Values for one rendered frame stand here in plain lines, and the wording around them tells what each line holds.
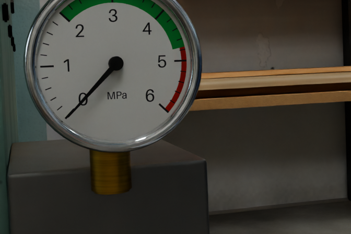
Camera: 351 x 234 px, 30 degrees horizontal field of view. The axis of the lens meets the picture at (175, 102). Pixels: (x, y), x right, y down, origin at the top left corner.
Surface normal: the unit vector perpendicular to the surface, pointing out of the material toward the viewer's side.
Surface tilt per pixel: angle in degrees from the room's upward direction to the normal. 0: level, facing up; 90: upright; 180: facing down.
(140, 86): 90
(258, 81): 90
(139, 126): 90
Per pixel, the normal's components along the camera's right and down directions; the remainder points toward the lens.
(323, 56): 0.25, 0.04
